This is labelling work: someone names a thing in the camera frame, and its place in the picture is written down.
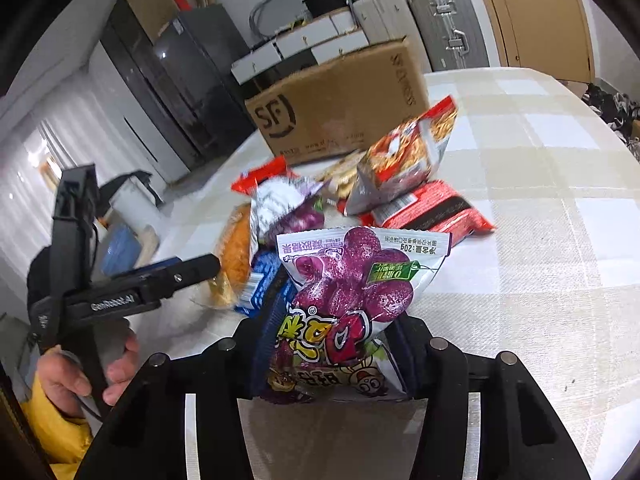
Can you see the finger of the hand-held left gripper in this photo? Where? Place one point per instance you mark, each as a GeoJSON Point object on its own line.
{"type": "Point", "coordinates": [192, 270]}
{"type": "Point", "coordinates": [150, 271]}

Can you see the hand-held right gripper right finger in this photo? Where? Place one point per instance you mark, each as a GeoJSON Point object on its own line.
{"type": "Point", "coordinates": [407, 365]}

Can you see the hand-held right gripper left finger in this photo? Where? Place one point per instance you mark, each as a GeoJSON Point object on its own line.
{"type": "Point", "coordinates": [257, 365]}

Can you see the purple grape candy packet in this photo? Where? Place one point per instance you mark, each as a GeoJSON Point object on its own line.
{"type": "Point", "coordinates": [350, 280]}

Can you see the silver purple candy packet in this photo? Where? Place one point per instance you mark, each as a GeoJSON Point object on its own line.
{"type": "Point", "coordinates": [295, 205]}

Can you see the red noodle snack packet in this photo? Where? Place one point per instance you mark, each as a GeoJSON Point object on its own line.
{"type": "Point", "coordinates": [400, 155]}

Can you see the brown cardboard box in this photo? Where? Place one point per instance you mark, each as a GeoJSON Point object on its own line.
{"type": "Point", "coordinates": [340, 95]}

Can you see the person's left forearm yellow sleeve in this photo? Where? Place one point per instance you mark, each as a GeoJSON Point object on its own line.
{"type": "Point", "coordinates": [55, 440]}

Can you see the person's left hand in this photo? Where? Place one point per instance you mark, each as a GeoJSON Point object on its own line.
{"type": "Point", "coordinates": [60, 377]}

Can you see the blue cloth item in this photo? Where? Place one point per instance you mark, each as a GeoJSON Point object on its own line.
{"type": "Point", "coordinates": [120, 250]}

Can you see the orange bread packet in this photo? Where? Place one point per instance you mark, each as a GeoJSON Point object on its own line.
{"type": "Point", "coordinates": [235, 250]}

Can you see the blue cookie packet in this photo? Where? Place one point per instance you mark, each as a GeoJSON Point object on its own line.
{"type": "Point", "coordinates": [260, 280]}

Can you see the red chocolate cookie packet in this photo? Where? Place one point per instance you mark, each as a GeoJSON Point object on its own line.
{"type": "Point", "coordinates": [435, 210]}

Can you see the beige plaid tablecloth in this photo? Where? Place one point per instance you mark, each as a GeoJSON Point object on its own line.
{"type": "Point", "coordinates": [525, 260]}

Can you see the beige biscuit packet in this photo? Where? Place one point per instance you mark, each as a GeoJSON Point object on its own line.
{"type": "Point", "coordinates": [340, 180]}

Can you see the black glossy refrigerator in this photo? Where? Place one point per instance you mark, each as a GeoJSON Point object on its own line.
{"type": "Point", "coordinates": [165, 85]}

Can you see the flat cardboard carton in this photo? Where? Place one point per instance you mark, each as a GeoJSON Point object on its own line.
{"type": "Point", "coordinates": [150, 7]}

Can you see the beige hard suitcase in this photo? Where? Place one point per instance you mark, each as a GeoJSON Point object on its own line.
{"type": "Point", "coordinates": [385, 20]}

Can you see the pile of dark shoes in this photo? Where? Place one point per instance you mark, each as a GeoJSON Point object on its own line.
{"type": "Point", "coordinates": [615, 110]}

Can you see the silver hard suitcase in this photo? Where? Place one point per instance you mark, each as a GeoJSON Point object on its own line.
{"type": "Point", "coordinates": [445, 25]}

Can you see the wooden door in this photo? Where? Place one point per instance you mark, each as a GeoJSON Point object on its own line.
{"type": "Point", "coordinates": [540, 15]}

